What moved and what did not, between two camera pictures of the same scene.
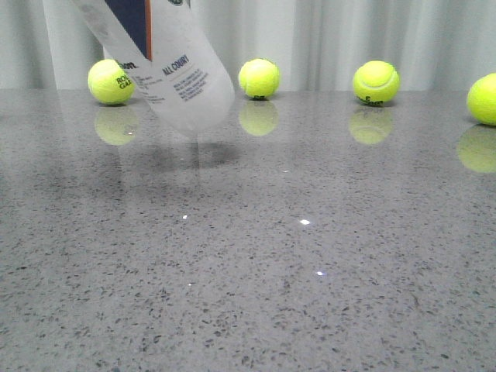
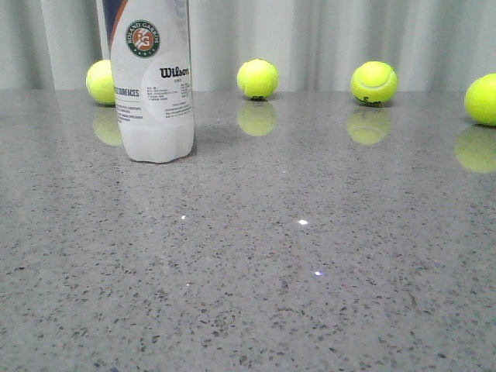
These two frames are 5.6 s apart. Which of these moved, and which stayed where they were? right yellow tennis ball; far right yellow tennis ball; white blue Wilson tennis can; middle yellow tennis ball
Moved: white blue Wilson tennis can
Stayed: right yellow tennis ball; far right yellow tennis ball; middle yellow tennis ball
